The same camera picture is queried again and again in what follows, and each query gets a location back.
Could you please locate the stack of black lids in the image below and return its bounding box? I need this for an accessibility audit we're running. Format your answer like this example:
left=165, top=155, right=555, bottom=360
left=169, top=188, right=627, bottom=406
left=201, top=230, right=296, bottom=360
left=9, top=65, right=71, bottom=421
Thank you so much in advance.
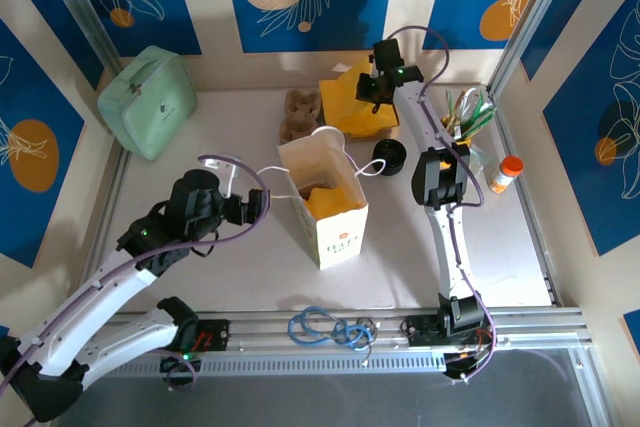
left=371, top=138, right=409, bottom=177

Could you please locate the bundle of wrapped stirrers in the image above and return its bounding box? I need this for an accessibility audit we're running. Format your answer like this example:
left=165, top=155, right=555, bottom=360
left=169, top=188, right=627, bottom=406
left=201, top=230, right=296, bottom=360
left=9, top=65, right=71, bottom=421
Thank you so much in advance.
left=439, top=88, right=496, bottom=141

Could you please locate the white paper takeout bag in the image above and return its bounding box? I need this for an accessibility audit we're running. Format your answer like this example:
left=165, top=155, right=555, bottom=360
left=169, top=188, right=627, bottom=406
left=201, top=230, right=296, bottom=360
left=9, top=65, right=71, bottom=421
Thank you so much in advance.
left=262, top=125, right=388, bottom=272

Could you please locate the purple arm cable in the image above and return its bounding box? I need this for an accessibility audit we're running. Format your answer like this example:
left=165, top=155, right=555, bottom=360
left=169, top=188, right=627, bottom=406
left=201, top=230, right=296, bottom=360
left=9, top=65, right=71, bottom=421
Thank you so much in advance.
left=382, top=25, right=501, bottom=383
left=0, top=154, right=274, bottom=423

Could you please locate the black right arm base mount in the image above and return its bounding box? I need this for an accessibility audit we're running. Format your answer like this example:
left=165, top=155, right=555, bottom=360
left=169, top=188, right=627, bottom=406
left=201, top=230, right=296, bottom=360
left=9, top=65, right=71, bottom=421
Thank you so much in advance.
left=403, top=314, right=501, bottom=348

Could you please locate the aluminium side rail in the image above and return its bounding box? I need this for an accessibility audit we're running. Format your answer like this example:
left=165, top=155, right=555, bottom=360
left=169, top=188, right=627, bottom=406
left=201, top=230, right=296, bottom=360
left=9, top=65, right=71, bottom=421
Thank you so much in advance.
left=492, top=91, right=566, bottom=309
left=74, top=146, right=132, bottom=318

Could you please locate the orange-capped white bottle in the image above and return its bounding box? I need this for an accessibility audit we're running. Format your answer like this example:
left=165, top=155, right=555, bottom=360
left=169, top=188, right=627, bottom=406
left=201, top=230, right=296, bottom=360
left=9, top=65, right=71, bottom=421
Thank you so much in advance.
left=488, top=155, right=525, bottom=195

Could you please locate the stack of yellow napkins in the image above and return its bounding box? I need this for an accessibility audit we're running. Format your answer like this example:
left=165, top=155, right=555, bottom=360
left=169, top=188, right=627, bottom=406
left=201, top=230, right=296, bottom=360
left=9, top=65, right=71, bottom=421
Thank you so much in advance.
left=319, top=77, right=401, bottom=141

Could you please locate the small brown teddy bear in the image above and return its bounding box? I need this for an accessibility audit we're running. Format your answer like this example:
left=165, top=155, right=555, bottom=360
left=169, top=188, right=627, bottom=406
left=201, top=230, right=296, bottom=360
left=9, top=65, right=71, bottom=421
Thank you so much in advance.
left=278, top=88, right=324, bottom=141

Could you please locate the yellow paper napkin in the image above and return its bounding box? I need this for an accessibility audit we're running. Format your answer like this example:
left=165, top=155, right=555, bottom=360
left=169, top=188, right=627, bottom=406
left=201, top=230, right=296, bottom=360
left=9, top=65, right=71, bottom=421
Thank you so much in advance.
left=302, top=185, right=365, bottom=222
left=339, top=59, right=401, bottom=134

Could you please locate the aluminium frame rail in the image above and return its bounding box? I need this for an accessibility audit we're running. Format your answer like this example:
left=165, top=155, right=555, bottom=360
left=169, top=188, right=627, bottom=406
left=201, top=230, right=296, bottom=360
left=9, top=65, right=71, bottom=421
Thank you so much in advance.
left=42, top=307, right=596, bottom=363

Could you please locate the mint green lunch bag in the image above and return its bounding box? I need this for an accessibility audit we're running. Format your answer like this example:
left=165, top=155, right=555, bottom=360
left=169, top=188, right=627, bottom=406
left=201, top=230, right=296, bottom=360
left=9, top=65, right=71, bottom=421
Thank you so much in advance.
left=97, top=45, right=199, bottom=162

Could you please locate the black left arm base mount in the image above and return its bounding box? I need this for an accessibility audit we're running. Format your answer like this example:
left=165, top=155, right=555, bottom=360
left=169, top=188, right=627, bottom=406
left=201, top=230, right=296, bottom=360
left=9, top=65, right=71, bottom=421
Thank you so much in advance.
left=192, top=319, right=231, bottom=352

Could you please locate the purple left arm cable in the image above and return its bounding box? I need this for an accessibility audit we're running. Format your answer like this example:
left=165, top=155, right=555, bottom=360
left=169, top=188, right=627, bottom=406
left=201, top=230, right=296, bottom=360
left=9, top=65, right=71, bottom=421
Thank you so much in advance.
left=0, top=154, right=274, bottom=423

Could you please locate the slotted grey cable duct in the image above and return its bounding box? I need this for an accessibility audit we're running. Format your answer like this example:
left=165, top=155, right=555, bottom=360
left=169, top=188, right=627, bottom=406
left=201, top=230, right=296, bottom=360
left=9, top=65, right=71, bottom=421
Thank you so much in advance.
left=99, top=350, right=449, bottom=379

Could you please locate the yellow mug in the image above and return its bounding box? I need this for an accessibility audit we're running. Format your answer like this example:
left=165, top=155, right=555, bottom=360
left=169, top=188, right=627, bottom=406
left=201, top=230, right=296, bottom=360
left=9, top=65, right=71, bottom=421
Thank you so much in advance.
left=439, top=132, right=474, bottom=168

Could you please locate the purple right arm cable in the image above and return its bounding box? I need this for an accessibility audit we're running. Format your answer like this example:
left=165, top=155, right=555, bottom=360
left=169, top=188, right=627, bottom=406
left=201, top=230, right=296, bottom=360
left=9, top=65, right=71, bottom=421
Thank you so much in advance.
left=382, top=25, right=501, bottom=383

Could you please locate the blue coiled cable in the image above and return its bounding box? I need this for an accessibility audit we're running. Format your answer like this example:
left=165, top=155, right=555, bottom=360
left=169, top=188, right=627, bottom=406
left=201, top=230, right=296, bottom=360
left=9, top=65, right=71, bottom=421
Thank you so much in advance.
left=287, top=305, right=377, bottom=352

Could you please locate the clear plastic packet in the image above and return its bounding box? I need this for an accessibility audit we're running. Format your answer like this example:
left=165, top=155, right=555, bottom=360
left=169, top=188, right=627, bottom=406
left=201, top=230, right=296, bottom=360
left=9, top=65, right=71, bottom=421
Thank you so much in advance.
left=467, top=144, right=489, bottom=174

